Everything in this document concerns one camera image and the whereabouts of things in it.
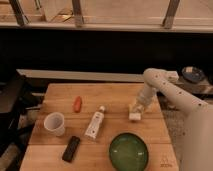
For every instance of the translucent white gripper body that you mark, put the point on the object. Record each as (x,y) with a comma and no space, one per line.
(142,100)

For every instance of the white sponge block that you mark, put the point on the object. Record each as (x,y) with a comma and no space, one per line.
(134,116)

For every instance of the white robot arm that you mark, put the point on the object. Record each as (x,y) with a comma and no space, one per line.
(197,150)

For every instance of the dark blue plate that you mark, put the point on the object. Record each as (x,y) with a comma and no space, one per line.
(193,74)

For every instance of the green round bowl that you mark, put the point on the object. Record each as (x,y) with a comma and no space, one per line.
(128,152)

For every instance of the white tube with cap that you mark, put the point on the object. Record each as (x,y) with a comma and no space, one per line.
(95,123)

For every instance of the orange carrot toy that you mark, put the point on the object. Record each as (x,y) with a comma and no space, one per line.
(77,104)

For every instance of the black rectangular remote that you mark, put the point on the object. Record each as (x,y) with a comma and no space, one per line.
(71,149)

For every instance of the white plastic cup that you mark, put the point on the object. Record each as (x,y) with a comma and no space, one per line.
(55,123)

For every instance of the dark chair at left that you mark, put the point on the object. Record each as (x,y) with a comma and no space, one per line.
(14,99)

